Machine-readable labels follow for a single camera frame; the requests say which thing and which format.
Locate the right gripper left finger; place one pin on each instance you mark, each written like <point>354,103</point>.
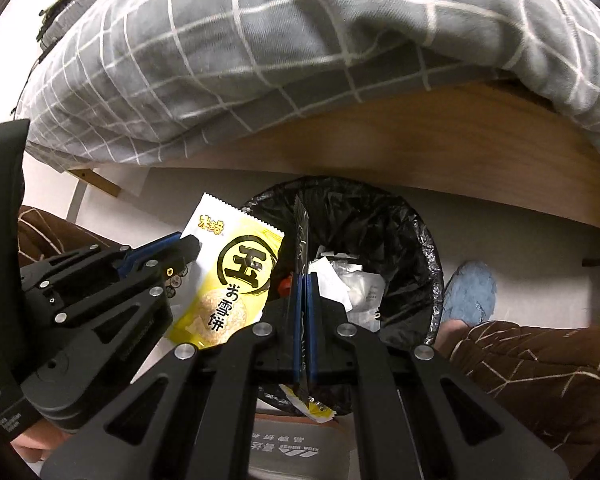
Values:
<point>190,418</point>

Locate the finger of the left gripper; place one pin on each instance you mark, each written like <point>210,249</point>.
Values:
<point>122,259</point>
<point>90,291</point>

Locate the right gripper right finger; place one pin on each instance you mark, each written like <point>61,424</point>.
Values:
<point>415,417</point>

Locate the yellow rice cracker packet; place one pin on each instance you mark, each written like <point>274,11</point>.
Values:
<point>226,286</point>

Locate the red plastic bag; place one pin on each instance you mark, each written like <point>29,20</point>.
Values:
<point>285,286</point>

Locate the white drawstring pouch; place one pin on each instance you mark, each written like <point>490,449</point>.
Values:
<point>360,292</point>

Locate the black wet wipe packet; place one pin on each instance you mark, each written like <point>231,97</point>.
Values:
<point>302,319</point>

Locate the black lined trash bin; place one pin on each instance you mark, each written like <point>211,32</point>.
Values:
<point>376,243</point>

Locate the person's left hand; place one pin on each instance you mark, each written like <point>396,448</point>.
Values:
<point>39,441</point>

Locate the blue slipper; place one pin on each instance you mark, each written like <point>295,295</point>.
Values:
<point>470,295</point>

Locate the brown patterned trouser leg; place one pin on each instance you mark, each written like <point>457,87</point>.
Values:
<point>548,378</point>

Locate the grey checked bed sheet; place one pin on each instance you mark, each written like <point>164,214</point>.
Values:
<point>147,81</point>

